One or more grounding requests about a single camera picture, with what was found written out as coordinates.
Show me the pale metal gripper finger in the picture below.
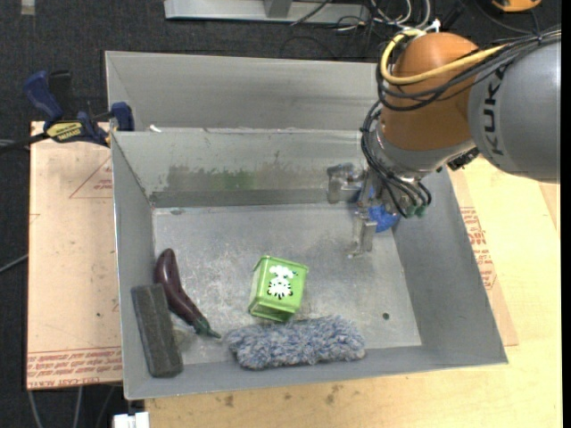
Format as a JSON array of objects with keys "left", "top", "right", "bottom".
[
  {"left": 347, "top": 215, "right": 365, "bottom": 259},
  {"left": 359, "top": 219, "right": 378, "bottom": 254}
]

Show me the grey metal bin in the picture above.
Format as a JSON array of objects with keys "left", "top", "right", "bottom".
[{"left": 104, "top": 50, "right": 509, "bottom": 401}]

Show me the green box with cartoon print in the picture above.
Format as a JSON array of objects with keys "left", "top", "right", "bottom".
[{"left": 247, "top": 254, "right": 310, "bottom": 323}]

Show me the blue-grey fluffy cloth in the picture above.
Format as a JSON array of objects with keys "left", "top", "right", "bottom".
[{"left": 224, "top": 314, "right": 368, "bottom": 371}]

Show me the purple toy eggplant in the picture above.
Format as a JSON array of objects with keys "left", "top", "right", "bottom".
[{"left": 153, "top": 247, "right": 222, "bottom": 341}]

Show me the dark green flat block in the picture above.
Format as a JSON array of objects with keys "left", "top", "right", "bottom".
[{"left": 129, "top": 283, "right": 186, "bottom": 379}]

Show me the brown cardboard board red print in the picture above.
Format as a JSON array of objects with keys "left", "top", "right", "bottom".
[{"left": 25, "top": 120, "right": 521, "bottom": 391}]

